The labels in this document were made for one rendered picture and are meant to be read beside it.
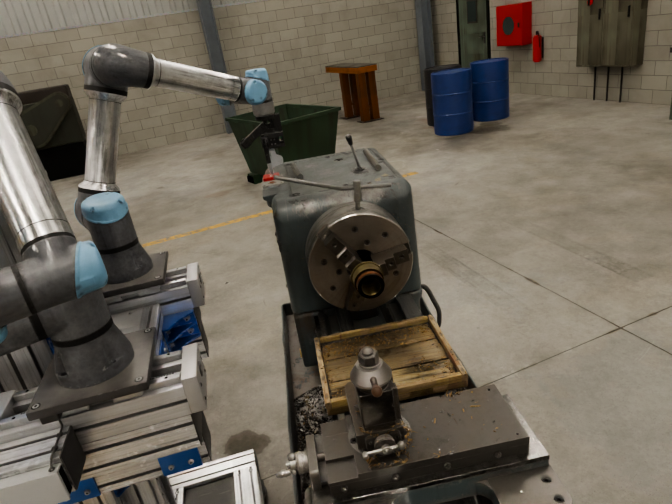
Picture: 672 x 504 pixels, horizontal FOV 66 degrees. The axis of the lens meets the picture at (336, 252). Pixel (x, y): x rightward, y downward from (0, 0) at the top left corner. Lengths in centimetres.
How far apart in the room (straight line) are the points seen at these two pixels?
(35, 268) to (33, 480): 47
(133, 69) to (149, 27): 983
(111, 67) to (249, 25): 1016
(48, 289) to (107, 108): 93
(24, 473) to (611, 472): 200
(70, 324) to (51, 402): 15
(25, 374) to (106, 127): 71
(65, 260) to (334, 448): 61
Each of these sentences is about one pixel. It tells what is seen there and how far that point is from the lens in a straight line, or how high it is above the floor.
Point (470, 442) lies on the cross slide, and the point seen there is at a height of 97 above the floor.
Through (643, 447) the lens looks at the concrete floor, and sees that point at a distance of 255.
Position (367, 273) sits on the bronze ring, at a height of 112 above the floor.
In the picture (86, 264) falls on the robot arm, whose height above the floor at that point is 148.
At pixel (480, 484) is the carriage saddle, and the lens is 112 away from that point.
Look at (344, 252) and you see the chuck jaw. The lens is 143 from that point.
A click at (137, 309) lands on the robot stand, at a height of 107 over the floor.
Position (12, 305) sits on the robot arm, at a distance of 81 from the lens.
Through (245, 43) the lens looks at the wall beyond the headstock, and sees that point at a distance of 1163.
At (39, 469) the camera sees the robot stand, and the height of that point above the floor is 107.
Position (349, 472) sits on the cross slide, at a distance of 106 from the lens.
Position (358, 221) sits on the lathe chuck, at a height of 121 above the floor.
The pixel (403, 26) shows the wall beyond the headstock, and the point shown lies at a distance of 1296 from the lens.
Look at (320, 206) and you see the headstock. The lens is 162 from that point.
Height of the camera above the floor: 173
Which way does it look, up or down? 23 degrees down
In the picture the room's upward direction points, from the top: 9 degrees counter-clockwise
